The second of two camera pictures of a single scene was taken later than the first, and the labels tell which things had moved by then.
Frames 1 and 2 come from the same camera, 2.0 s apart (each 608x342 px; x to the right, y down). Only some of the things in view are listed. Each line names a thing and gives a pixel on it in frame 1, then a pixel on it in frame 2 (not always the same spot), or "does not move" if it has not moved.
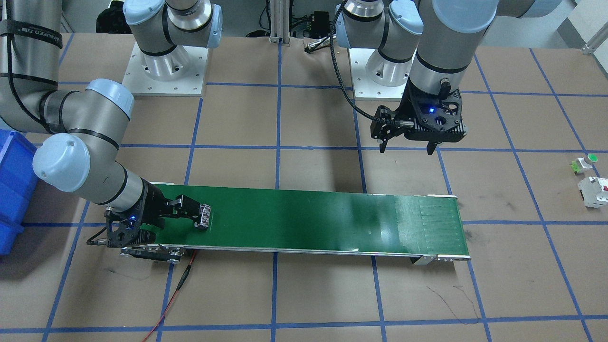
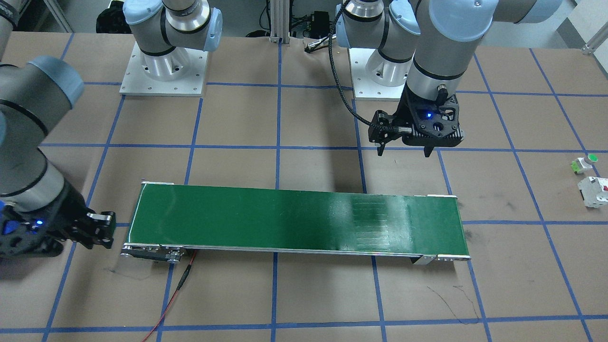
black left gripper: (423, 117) does not move
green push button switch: (577, 165) does not move
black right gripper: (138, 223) to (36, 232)
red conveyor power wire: (183, 280) does not move
